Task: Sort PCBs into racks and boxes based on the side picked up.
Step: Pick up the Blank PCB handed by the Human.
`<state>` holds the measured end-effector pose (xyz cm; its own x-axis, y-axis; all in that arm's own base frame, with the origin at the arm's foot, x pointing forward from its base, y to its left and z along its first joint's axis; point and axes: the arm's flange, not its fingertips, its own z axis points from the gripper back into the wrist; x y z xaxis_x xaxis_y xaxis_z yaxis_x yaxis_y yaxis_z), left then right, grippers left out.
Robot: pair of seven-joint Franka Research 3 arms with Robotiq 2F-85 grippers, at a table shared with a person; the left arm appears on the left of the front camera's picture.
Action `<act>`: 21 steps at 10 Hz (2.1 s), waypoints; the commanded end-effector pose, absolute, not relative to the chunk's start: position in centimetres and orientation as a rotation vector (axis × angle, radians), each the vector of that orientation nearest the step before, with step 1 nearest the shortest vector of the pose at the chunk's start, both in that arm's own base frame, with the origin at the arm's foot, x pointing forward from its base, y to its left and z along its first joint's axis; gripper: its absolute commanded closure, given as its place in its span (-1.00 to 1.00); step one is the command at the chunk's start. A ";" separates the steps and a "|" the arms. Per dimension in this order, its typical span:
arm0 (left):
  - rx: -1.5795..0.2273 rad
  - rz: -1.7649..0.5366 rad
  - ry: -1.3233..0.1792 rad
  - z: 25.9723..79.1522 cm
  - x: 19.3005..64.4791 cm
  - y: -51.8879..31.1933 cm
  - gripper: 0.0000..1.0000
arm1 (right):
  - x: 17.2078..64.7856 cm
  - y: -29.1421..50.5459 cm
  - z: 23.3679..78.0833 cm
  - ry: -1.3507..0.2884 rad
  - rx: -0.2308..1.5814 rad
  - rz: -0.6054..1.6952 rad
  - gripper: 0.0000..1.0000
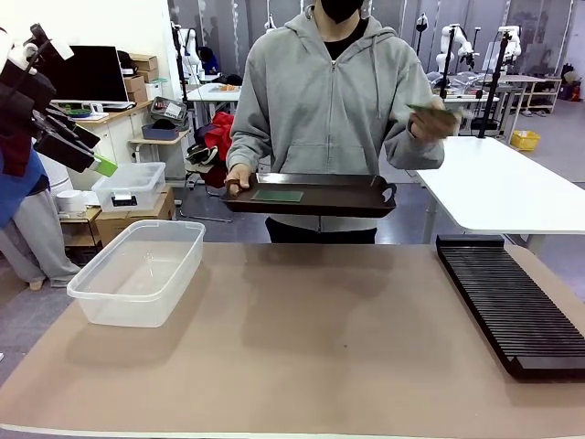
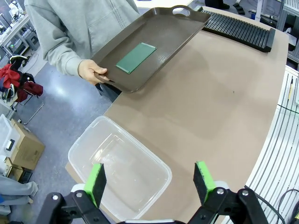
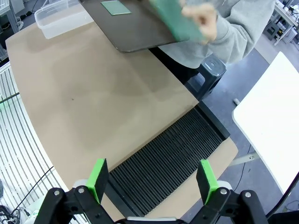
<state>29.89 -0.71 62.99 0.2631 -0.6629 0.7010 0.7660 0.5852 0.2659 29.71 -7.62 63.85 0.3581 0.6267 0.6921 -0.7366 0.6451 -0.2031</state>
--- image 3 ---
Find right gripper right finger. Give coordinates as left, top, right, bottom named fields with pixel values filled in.
left=186, top=160, right=269, bottom=224

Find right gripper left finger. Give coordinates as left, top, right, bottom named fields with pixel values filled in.
left=35, top=158, right=113, bottom=224

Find dark brown tray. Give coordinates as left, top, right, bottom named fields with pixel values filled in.
left=78, top=0, right=190, bottom=53

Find green PCB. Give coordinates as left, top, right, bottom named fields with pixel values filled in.
left=100, top=0, right=132, bottom=16
left=149, top=0, right=206, bottom=43

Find person's left forearm grey sleeve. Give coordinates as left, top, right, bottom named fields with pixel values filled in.
left=211, top=0, right=276, bottom=65

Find person's left hand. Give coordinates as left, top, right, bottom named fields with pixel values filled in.
left=181, top=3, right=219, bottom=45

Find black slotted PCB rack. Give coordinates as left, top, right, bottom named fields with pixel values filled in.
left=108, top=101, right=231, bottom=217

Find white slatted panel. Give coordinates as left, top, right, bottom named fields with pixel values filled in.
left=0, top=62, right=88, bottom=224

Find large white table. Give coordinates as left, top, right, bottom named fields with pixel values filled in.
left=232, top=51, right=299, bottom=195

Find dark plastic stool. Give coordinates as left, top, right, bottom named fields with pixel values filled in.
left=184, top=56, right=227, bottom=101

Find person in grey hoodie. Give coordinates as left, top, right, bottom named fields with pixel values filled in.
left=158, top=0, right=257, bottom=70

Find clear plastic box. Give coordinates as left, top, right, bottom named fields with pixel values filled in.
left=34, top=0, right=94, bottom=40

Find white workbench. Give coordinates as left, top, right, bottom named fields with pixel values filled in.
left=272, top=0, right=299, bottom=46

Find thin black cable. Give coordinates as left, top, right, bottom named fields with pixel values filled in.
left=16, top=166, right=54, bottom=212

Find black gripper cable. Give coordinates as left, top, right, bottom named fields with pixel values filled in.
left=266, top=177, right=299, bottom=217

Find aluminium frame post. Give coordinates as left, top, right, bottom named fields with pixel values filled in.
left=3, top=0, right=20, bottom=35

